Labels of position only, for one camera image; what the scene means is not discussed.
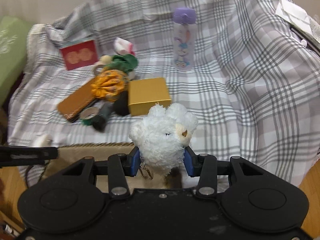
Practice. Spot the green tape roll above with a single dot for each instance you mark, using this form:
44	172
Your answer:
88	114

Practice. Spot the white fluffy plush toy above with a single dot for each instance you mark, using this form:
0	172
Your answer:
162	135

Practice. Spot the dark cylinder bottle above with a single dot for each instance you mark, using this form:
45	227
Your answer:
100	120

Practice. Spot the beige tape roll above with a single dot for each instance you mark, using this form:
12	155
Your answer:
98	69

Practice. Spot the woven basket with fabric liner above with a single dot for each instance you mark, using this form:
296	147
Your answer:
100	152

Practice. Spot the brown leather wallet case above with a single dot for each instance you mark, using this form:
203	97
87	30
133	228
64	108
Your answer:
71	107

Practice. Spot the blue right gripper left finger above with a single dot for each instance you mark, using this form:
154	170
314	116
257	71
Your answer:
132	164

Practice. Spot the cream sponge with teal handle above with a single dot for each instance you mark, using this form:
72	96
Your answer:
106	59

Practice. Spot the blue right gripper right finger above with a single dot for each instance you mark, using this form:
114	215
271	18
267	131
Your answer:
190	162

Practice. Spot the yellow floral drawstring pouch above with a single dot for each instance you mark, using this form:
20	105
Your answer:
109	85

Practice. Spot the yellow cardboard box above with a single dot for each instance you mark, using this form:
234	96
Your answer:
144	94

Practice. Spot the grey plaid cloth cover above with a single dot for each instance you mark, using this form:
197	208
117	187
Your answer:
253	87

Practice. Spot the black round makeup sponge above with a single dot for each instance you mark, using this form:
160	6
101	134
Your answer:
120	106

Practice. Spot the white pink folded cloth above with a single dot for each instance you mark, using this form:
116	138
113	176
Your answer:
123	47

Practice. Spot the red and teal box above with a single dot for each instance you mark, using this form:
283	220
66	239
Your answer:
79	54

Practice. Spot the green embroidered pillow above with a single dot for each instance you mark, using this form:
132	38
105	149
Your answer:
14	32

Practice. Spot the green plush toy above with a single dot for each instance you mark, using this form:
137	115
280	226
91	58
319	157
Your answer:
125	63

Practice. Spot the purple lid cartoon bottle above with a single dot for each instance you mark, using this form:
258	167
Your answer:
184	20

